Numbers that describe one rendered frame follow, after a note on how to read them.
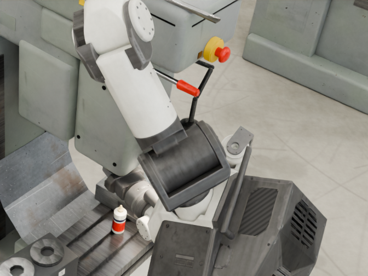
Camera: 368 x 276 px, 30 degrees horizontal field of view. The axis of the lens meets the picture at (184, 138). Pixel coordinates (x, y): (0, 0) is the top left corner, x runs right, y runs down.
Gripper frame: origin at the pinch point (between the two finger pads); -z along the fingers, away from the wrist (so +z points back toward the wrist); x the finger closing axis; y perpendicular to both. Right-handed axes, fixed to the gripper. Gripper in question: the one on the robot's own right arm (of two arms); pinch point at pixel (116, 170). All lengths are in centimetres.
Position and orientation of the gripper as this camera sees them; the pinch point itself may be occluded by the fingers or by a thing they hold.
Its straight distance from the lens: 202.6
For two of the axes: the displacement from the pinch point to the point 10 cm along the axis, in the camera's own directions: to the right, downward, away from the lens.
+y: -1.4, 7.8, 6.1
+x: -8.0, 2.7, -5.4
